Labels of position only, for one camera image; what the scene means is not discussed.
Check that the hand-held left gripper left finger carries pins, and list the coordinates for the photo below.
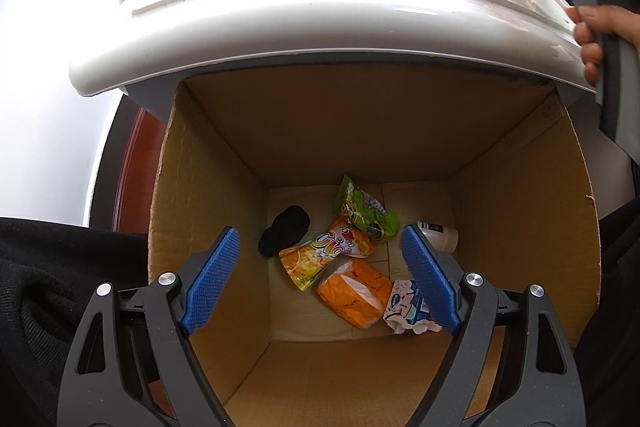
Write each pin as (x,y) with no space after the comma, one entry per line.
(210,277)

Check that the white cylinder container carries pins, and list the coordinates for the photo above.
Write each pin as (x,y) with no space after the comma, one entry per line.
(440,237)

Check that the white plastic table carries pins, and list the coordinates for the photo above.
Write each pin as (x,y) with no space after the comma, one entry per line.
(250,7)

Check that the white blue wrapper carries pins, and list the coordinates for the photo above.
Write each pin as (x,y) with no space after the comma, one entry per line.
(405,304)

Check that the black sock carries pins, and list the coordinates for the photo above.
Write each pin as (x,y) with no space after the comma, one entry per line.
(285,229)

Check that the person's right hand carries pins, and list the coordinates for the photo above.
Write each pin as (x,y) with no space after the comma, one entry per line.
(590,19)

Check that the orange plastic packet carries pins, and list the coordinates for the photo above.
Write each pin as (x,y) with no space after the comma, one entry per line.
(350,292)

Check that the yellow orange snack packet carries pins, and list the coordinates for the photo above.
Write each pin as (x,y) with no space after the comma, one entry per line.
(320,257)

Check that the green snack packet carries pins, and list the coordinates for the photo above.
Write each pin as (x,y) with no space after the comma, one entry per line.
(360,207)

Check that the person's black clothing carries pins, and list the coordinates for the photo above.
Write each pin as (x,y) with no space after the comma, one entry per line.
(50,267)
(615,307)

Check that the brown cardboard box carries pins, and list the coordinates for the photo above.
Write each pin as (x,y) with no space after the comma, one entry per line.
(350,127)

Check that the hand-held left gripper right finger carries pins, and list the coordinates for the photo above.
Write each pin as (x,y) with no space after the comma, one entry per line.
(430,277)

